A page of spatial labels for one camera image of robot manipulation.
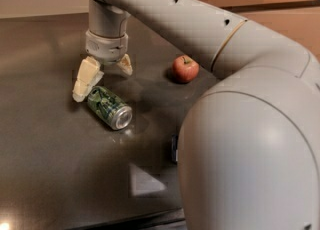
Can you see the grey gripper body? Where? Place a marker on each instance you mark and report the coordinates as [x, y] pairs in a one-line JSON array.
[[106, 47]]

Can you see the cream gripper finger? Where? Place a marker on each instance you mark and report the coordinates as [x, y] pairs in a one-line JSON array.
[[124, 65], [88, 76]]

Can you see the green soda can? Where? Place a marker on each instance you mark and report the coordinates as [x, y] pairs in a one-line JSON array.
[[109, 107]]

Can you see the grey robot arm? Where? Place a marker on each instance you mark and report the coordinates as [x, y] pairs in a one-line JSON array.
[[248, 149]]

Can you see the red apple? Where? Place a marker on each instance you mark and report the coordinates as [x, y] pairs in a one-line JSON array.
[[184, 69]]

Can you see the dark blue snack bar wrapper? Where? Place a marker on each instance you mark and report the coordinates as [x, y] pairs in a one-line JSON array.
[[174, 148]]

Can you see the dark table base frame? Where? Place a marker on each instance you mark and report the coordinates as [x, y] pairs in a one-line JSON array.
[[165, 220]]

